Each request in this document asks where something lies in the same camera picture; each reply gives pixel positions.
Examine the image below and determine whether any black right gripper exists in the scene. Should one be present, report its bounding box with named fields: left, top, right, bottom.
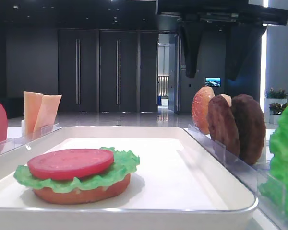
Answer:
left=157, top=0, right=288, bottom=81

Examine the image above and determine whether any brown meat patty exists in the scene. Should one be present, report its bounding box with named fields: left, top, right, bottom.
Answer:
left=231, top=94, right=266, bottom=165
left=207, top=95, right=240, bottom=157

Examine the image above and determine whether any green lettuce on tray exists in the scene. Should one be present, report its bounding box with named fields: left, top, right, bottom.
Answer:
left=13, top=147, right=140, bottom=193

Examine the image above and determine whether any green lettuce leaf in rack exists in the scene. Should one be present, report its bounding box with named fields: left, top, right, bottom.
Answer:
left=259, top=105, right=288, bottom=217

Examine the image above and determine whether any orange cheese slice right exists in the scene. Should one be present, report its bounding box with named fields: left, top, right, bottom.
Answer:
left=34, top=95, right=62, bottom=132

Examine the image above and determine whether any orange cheese slice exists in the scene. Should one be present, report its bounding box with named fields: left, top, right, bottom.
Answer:
left=24, top=91, right=44, bottom=135
left=34, top=95, right=62, bottom=132

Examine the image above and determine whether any orange cheese slice left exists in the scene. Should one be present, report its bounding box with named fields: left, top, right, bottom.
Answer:
left=24, top=91, right=44, bottom=135

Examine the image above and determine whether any red tomato slice on tray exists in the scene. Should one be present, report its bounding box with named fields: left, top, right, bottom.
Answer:
left=27, top=149, right=114, bottom=180

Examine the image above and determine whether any plain bun slice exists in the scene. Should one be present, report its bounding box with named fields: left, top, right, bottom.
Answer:
left=220, top=94, right=232, bottom=107

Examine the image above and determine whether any sesame bun top slice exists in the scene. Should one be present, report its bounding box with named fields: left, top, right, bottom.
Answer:
left=192, top=86, right=215, bottom=135

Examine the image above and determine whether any potted flower planter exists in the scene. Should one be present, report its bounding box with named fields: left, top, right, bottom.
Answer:
left=264, top=88, right=288, bottom=123

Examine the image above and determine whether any dark double door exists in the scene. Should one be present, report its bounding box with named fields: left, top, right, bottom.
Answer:
left=58, top=29, right=137, bottom=112

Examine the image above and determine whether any white tray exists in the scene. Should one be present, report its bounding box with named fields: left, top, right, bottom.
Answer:
left=0, top=126, right=258, bottom=230

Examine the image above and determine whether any clear acrylic right rack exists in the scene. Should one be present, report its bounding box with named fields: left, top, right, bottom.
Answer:
left=187, top=124, right=288, bottom=230

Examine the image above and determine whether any clear acrylic rack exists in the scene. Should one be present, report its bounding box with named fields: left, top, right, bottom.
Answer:
left=0, top=123, right=60, bottom=155
left=187, top=124, right=288, bottom=230

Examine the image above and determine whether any bottom bun on tray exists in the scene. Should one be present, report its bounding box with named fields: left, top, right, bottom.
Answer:
left=33, top=174, right=131, bottom=205

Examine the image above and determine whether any clear acrylic left rack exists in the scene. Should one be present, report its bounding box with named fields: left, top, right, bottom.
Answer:
left=0, top=123, right=60, bottom=155

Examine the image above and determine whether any small wall screen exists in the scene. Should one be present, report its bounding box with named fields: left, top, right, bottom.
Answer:
left=205, top=78, right=221, bottom=87

